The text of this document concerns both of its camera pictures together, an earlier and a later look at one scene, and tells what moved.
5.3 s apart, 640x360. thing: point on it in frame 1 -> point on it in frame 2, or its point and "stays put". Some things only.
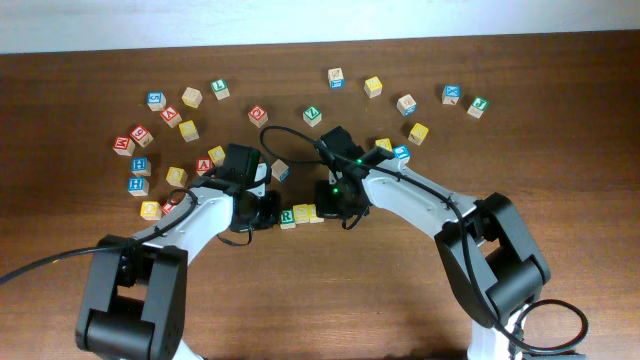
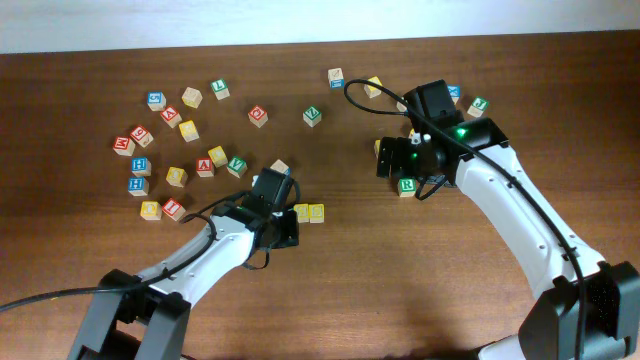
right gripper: (324, 204) -> (399, 164)
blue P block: (280, 170) stays put
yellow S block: (301, 213) stays put
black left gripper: (273, 215) -> (290, 236)
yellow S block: (312, 214) stays put
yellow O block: (151, 210) stays put
